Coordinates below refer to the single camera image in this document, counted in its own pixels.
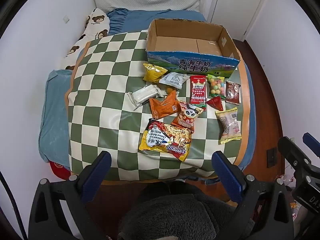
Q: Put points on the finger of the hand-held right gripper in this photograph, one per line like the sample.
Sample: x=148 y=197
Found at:
x=287 y=146
x=310 y=139

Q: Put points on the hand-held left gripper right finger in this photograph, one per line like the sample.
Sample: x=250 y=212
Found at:
x=226 y=173

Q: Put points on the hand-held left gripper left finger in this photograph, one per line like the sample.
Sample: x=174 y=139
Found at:
x=98 y=170

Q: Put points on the yellow-edged clear snack packet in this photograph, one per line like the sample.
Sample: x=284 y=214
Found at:
x=230 y=125

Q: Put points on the panda print snack packet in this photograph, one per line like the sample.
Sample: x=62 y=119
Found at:
x=187 y=116

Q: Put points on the instant noodle packet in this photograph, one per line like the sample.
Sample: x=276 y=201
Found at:
x=165 y=140

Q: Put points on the colourful candy balls bag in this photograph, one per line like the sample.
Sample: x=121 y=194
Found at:
x=216 y=86

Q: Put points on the tall red snack packet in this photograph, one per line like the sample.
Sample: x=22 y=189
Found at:
x=197 y=90

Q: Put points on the long white snack packet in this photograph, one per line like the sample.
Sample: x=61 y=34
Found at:
x=145 y=95

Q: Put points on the orange snack packet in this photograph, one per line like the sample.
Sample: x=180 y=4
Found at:
x=162 y=106

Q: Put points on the white grey-print snack packet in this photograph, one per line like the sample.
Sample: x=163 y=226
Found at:
x=173 y=80

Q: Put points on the cardboard box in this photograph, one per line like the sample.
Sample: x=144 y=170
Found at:
x=190 y=65

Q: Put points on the red cloth item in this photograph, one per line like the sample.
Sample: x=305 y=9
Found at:
x=58 y=170

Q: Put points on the dark grey fleece clothing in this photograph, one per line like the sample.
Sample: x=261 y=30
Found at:
x=175 y=212

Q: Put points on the green white checkered blanket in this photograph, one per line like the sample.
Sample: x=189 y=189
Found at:
x=100 y=105

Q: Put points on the small red triangular packet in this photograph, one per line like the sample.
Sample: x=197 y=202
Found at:
x=216 y=102

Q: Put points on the light blue fleece blanket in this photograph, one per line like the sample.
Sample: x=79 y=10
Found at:
x=53 y=110

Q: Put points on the dark red snack packet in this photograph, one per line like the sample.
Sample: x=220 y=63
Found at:
x=232 y=92

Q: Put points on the small round orange snack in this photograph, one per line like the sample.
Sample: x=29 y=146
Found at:
x=168 y=90

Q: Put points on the yellow snack packet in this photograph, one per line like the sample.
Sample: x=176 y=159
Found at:
x=153 y=73

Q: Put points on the white door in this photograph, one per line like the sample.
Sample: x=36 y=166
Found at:
x=237 y=10

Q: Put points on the bear print pillow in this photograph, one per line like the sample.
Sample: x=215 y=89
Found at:
x=96 y=23

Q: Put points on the blue ruffled quilt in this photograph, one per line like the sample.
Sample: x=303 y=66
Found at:
x=135 y=21

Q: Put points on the black wall socket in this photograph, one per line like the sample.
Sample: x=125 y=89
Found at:
x=272 y=157

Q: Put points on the white wall switch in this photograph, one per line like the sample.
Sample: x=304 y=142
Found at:
x=66 y=19

